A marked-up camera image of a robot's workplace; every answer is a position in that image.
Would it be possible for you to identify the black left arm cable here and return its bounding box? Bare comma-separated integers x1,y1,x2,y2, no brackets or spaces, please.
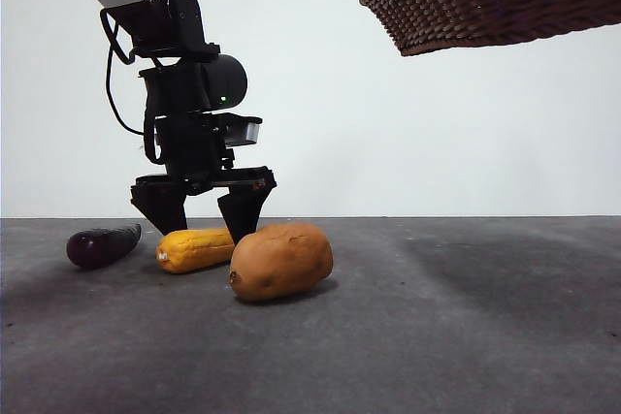
99,7,166,166

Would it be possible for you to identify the brown potato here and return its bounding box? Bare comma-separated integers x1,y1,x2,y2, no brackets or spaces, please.
228,222,335,303

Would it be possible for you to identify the brown wicker basket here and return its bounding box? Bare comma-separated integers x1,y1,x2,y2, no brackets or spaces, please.
359,0,621,57

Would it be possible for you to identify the yellow corn cob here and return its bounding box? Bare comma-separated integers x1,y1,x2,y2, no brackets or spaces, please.
155,227,238,274

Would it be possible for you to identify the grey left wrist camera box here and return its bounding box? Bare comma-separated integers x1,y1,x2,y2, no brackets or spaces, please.
220,112,264,148

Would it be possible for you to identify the purple eggplant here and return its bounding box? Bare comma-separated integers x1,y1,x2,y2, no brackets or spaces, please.
65,223,143,271

